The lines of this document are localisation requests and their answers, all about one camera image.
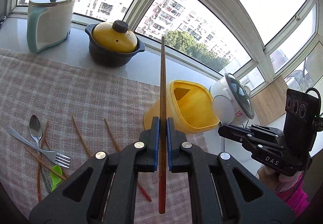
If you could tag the green plastic spoon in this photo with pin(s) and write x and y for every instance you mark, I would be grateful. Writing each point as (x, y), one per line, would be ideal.
(56, 170)

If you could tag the yellow clay pot lid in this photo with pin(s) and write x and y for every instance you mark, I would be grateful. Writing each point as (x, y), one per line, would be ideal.
(115, 37)

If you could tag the pink checkered table mat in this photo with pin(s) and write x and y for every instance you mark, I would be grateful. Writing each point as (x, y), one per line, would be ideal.
(31, 85)

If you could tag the steel spoon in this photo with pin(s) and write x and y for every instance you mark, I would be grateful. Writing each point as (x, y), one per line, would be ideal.
(36, 132)

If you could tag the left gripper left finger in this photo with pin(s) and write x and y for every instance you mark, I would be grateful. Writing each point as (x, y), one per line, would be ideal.
(102, 190)

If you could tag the wooden cutting board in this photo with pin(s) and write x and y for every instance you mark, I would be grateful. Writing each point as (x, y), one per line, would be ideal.
(269, 104)

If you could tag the white teal electric cooker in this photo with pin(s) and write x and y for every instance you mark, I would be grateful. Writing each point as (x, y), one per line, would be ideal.
(48, 23)

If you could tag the steel fork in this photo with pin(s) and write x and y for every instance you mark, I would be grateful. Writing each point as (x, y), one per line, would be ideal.
(53, 156)

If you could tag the wooden chopstick red tip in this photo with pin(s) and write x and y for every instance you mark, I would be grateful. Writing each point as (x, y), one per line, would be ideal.
(162, 145)

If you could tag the right hand gloved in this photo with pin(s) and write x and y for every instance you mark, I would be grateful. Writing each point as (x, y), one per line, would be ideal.
(275, 181)

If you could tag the yellow plastic container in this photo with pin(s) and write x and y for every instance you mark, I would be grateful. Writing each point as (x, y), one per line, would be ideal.
(190, 106)

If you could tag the wooden chopstick crossed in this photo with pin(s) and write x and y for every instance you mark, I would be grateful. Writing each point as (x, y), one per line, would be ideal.
(64, 173)

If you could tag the white floral rice cooker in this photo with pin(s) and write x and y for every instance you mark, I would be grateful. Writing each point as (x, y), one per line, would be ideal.
(231, 102)

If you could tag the black clay pot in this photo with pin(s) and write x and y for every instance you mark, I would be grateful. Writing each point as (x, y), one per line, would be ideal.
(108, 58)

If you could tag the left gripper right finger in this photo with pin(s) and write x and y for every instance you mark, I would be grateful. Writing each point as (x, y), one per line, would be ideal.
(221, 189)

